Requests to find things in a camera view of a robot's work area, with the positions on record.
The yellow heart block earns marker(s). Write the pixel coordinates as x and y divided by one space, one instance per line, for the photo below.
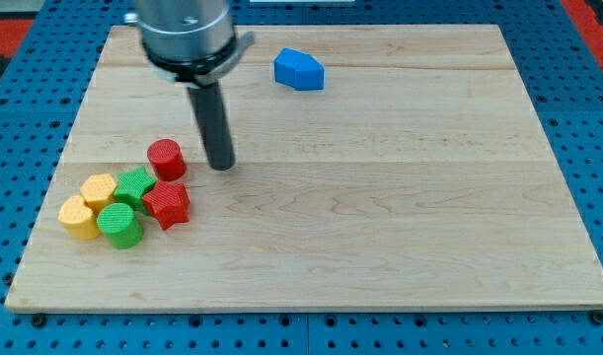
78 219

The blue block left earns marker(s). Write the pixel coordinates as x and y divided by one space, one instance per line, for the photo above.
285 65

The red star block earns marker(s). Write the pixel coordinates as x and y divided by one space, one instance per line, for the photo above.
168 203

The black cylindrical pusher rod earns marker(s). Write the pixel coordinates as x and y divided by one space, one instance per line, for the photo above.
210 116

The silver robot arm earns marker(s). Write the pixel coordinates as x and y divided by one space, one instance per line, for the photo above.
194 42

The blue block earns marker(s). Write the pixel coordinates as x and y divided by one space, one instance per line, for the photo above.
285 65
309 74

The wooden board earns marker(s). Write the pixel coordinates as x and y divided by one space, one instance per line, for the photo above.
420 179

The yellow hexagon block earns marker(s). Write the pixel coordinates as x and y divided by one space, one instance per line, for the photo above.
98 191

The green star block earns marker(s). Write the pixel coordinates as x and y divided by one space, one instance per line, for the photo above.
132 186

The red cylinder block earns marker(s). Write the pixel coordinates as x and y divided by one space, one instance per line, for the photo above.
166 159

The blue block right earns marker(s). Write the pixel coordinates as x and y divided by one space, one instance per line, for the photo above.
309 74

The green cylinder block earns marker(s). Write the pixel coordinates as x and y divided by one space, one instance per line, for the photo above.
120 226

